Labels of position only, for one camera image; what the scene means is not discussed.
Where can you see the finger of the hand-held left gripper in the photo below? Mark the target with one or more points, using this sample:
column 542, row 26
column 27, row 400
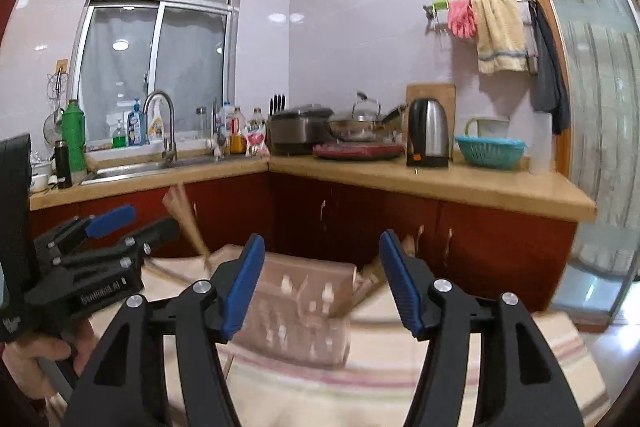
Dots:
column 150, row 234
column 107, row 221

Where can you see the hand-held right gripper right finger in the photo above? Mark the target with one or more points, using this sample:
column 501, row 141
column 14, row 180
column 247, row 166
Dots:
column 405, row 287

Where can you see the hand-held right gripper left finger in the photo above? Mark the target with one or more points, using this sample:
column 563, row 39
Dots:
column 242, row 287

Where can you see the pink plastic chopstick holder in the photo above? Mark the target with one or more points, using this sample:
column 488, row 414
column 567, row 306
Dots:
column 300, row 307

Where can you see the person's left hand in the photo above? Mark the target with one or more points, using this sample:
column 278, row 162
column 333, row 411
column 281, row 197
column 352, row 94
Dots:
column 30, row 367

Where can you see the white bowl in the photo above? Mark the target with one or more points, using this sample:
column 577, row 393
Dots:
column 41, row 177

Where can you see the steel sink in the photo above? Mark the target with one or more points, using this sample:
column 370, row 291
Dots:
column 140, row 169

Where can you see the black bottle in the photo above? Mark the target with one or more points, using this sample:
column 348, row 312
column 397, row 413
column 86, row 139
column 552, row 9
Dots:
column 62, row 167

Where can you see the green dish soap bottle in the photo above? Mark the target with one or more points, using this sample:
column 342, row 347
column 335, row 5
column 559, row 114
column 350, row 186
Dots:
column 118, row 138

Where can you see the green thermos flask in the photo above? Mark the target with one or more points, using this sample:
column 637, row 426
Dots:
column 74, row 142

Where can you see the blue cleaner bottle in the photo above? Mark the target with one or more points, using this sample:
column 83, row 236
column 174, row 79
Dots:
column 136, row 127

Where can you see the red kitchen cabinet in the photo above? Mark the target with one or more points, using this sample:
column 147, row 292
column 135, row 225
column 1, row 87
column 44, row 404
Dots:
column 500, row 247

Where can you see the steel faucet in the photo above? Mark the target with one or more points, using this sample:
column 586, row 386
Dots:
column 170, row 132

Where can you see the hanging strainer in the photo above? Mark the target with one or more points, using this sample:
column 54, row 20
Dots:
column 51, row 129

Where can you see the white spray bottle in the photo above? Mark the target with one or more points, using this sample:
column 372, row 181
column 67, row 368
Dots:
column 156, row 124

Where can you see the striped table cloth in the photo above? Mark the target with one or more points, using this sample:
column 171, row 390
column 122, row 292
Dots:
column 350, row 397

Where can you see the glass jar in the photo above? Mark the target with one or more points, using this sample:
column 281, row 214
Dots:
column 201, row 122

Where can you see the cooking oil bottle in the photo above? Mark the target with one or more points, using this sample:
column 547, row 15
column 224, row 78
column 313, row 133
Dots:
column 237, row 134

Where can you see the white plastic bottle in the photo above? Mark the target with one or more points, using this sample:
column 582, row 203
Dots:
column 223, row 122

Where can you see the pink packet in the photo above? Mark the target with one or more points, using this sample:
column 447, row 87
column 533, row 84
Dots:
column 256, row 143

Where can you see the red tray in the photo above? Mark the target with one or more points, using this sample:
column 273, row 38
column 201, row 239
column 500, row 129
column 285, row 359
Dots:
column 357, row 152

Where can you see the clear seasoning bottle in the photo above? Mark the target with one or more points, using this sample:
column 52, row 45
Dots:
column 256, row 119

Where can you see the steel electric kettle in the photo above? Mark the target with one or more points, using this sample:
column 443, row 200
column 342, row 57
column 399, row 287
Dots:
column 427, row 132

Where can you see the teal plastic basket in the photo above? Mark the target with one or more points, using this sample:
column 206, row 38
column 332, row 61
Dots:
column 490, row 152

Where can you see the grey rice cooker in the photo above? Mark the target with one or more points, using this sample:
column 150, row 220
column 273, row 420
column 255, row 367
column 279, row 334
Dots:
column 297, row 132

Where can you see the wok with glass lid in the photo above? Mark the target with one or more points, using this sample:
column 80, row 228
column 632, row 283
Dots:
column 365, row 122

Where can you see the sliding window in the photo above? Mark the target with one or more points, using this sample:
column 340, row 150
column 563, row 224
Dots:
column 165, row 52

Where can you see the white mug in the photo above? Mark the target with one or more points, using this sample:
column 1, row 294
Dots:
column 487, row 127

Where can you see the knife block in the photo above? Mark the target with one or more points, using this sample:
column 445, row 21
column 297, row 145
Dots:
column 277, row 104

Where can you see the wooden cutting board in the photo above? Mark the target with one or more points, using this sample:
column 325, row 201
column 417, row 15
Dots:
column 430, row 91

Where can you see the dark hanging cloth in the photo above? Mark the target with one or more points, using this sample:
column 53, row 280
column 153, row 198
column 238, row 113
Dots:
column 547, row 77

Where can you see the frosted glass door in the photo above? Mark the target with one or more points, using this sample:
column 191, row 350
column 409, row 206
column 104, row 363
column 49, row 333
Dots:
column 600, row 107

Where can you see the yellow towel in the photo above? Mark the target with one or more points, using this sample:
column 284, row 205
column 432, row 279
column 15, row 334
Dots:
column 500, row 37

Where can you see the pink rubber glove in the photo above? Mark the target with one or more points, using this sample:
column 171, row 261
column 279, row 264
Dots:
column 461, row 22

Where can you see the wall hook with utensils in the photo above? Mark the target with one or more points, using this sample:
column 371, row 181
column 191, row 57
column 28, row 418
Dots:
column 58, row 82

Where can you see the wall towel rack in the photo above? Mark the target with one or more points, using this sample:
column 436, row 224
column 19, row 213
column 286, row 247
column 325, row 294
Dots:
column 435, row 7

